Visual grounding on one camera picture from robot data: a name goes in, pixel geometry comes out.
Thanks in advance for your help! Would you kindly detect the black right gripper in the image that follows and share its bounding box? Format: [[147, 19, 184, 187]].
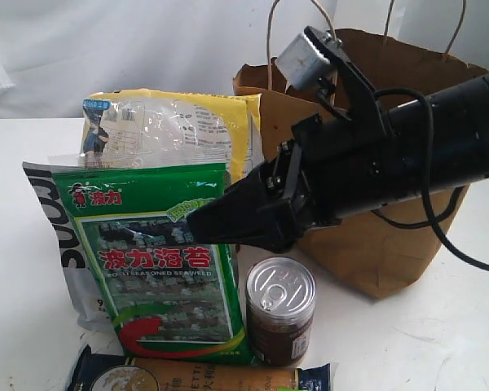
[[187, 112, 424, 253]]

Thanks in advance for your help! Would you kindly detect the green seaweed snack packet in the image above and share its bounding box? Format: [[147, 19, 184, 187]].
[[54, 163, 253, 365]]

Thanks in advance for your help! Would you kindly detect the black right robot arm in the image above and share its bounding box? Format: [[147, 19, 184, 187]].
[[188, 73, 489, 253]]

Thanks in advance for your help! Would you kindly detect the yellow white food bag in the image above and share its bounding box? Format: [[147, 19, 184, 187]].
[[81, 89, 263, 182]]

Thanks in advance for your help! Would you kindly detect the brown paper bag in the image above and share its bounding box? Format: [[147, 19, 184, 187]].
[[232, 0, 489, 301]]

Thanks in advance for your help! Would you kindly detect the dark can silver lid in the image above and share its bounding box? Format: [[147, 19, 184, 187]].
[[245, 257, 316, 367]]

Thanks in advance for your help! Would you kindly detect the grey cat food pouch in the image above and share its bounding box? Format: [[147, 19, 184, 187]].
[[22, 161, 112, 332]]

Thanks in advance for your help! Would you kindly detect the dark blue spaghetti packet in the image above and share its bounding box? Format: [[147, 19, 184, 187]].
[[66, 346, 334, 391]]

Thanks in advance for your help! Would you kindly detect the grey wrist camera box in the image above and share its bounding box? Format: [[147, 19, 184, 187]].
[[275, 33, 336, 90]]

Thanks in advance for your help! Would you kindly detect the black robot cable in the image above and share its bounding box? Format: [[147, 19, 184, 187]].
[[370, 88, 489, 274]]

